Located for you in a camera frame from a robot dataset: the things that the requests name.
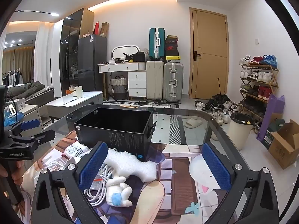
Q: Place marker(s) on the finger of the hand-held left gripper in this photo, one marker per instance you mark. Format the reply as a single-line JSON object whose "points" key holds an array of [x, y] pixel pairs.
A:
{"points": [[30, 124], [44, 136]]}

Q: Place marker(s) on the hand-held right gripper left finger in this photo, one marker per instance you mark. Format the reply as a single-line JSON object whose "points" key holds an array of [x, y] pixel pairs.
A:
{"points": [[93, 165]]}

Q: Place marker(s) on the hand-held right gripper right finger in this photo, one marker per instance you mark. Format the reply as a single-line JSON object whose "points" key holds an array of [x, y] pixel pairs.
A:
{"points": [[216, 168]]}

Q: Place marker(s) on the white printed packet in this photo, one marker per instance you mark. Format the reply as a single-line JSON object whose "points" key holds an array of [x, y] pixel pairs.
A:
{"points": [[76, 150]]}

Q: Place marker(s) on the white plush toy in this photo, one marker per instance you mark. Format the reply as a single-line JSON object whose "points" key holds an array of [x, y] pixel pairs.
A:
{"points": [[118, 189]]}

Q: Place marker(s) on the black cardboard box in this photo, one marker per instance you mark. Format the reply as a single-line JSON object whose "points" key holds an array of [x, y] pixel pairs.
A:
{"points": [[112, 135]]}

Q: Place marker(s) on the white foam sheet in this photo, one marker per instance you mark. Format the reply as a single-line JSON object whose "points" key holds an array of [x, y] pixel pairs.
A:
{"points": [[130, 165]]}

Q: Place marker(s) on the person's left hand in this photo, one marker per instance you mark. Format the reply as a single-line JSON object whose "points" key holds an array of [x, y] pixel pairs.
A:
{"points": [[17, 169]]}

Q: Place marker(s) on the beige side table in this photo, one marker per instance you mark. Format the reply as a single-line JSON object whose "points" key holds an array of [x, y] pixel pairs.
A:
{"points": [[31, 116]]}

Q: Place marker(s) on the blue plastic bag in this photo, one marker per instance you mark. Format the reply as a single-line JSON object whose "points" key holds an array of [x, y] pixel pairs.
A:
{"points": [[11, 119]]}

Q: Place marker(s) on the clear plastic bag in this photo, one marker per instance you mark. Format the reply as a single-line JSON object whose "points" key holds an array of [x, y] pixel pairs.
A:
{"points": [[56, 165]]}

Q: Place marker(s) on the beige slipper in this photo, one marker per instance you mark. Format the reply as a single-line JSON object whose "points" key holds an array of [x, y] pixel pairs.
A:
{"points": [[192, 123], [215, 135]]}

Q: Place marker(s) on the dark green jacket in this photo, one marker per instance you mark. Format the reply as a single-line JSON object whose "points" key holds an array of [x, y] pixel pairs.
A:
{"points": [[23, 90]]}

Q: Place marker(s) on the white trash bin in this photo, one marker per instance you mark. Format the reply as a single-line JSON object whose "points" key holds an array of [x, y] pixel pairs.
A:
{"points": [[239, 135]]}

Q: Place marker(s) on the printed cartoon desk mat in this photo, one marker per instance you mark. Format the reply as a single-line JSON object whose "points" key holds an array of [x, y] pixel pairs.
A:
{"points": [[179, 186]]}

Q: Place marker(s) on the white coffee table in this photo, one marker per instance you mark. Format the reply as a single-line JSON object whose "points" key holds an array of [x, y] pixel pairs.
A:
{"points": [[79, 101]]}

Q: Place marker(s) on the rack of hanging clothes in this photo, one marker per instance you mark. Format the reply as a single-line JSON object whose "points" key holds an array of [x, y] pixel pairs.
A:
{"points": [[12, 75]]}

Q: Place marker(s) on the pile of shoes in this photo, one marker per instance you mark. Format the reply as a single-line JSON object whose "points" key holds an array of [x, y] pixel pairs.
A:
{"points": [[224, 116]]}

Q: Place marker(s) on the orange pack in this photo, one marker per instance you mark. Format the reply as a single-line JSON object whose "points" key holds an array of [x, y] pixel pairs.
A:
{"points": [[70, 90]]}

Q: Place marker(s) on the white cup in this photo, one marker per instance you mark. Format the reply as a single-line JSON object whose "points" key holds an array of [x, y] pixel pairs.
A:
{"points": [[79, 92]]}

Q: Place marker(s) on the dark green box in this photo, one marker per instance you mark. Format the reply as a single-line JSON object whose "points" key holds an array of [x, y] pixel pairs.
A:
{"points": [[267, 138]]}

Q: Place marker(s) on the brown cardboard box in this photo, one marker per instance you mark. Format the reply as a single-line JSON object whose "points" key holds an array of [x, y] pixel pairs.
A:
{"points": [[282, 149]]}

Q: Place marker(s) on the black umbrella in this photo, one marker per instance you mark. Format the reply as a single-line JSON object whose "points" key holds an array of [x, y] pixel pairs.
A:
{"points": [[219, 96]]}

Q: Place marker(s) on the black handheld device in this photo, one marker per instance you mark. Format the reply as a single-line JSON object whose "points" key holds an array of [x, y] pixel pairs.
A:
{"points": [[143, 102]]}

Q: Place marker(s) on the dark glass cabinet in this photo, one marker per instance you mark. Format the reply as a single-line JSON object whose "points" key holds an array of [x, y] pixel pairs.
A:
{"points": [[70, 51]]}

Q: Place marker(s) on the woven basket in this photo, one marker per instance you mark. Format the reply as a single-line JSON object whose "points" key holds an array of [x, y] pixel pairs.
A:
{"points": [[119, 85]]}

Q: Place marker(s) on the dark grey refrigerator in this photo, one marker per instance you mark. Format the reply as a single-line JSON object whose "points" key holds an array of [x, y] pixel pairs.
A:
{"points": [[91, 58]]}

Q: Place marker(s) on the wooden shoe rack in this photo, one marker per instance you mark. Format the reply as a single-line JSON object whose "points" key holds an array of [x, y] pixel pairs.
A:
{"points": [[257, 86]]}

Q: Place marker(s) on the white vanity desk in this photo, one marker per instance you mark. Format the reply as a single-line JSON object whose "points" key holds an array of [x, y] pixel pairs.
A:
{"points": [[136, 84]]}

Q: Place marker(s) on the wooden door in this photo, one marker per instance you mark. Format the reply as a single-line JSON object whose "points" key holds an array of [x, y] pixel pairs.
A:
{"points": [[210, 74]]}

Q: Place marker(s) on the silver suitcase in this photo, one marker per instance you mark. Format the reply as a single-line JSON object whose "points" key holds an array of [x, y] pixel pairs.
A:
{"points": [[172, 81]]}

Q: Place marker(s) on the beige suitcase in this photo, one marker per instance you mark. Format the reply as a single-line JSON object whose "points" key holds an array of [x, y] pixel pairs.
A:
{"points": [[154, 81]]}

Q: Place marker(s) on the oval white mirror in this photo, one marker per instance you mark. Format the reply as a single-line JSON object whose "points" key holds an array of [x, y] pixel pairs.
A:
{"points": [[123, 51]]}

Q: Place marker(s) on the black yellow shoe box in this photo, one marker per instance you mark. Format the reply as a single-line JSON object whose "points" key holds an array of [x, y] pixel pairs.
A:
{"points": [[173, 59]]}

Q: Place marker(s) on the black bag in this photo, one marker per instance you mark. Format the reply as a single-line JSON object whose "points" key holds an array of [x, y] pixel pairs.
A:
{"points": [[138, 56]]}

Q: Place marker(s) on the tall cardboard box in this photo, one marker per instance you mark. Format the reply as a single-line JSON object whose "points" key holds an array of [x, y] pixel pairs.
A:
{"points": [[104, 29]]}

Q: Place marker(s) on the black red shoe box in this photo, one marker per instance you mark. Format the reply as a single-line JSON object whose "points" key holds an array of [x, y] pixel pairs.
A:
{"points": [[171, 48]]}

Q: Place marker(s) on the teal suitcase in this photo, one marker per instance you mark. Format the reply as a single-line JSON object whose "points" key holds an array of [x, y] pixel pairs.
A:
{"points": [[156, 44]]}

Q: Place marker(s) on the brown shoe box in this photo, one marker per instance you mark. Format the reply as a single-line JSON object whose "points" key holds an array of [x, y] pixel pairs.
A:
{"points": [[172, 37]]}

